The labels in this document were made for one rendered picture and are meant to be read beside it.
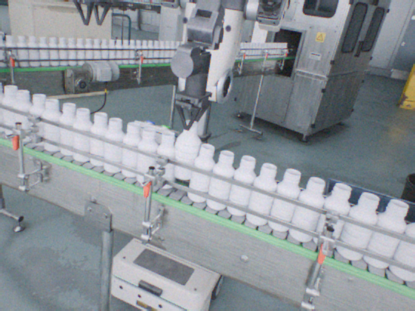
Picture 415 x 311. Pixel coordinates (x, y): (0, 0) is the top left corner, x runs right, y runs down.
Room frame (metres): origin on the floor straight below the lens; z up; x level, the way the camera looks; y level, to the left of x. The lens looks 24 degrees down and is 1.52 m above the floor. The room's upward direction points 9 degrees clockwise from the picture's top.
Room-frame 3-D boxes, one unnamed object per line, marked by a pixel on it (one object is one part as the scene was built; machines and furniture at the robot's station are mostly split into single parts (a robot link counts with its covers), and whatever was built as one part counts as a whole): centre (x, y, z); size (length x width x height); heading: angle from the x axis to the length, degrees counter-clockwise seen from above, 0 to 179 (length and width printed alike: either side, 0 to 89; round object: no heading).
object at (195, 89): (0.87, 0.05, 1.32); 0.10 x 0.07 x 0.07; 160
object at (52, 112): (1.01, 0.49, 1.08); 0.06 x 0.06 x 0.17
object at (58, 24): (4.83, 2.13, 0.59); 1.10 x 0.62 x 1.18; 143
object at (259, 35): (4.80, -0.49, 1.22); 0.23 x 0.04 x 0.32; 53
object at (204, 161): (0.84, -0.01, 1.08); 0.06 x 0.06 x 0.17
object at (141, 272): (1.54, 0.04, 0.24); 0.68 x 0.53 x 0.41; 161
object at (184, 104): (0.87, 0.05, 1.25); 0.07 x 0.07 x 0.09; 70
